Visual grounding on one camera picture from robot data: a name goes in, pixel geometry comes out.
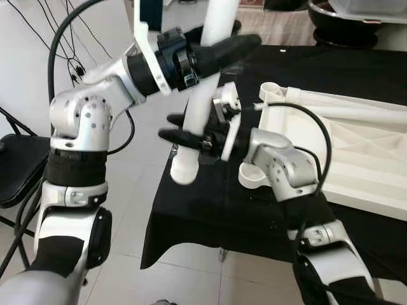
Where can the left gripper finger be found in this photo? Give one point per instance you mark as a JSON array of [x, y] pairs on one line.
[[236, 27], [229, 54]]

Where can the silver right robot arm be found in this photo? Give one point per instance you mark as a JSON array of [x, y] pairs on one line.
[[280, 162]]

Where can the beige cloth covered table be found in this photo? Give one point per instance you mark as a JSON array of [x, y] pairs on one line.
[[280, 25]]

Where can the black tablecloth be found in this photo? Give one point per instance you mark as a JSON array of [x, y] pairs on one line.
[[222, 222]]

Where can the black round wok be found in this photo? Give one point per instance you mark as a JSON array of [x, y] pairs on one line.
[[356, 32]]

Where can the clear plastic storage box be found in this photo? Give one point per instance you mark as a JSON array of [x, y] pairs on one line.
[[375, 9]]

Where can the black folding chair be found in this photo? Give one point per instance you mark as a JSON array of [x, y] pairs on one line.
[[19, 165]]

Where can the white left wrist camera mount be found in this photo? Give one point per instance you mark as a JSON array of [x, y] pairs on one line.
[[147, 38]]

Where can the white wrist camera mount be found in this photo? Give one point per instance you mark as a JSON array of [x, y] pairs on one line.
[[147, 38], [229, 92]]

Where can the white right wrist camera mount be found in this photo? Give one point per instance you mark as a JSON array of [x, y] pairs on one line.
[[229, 92]]

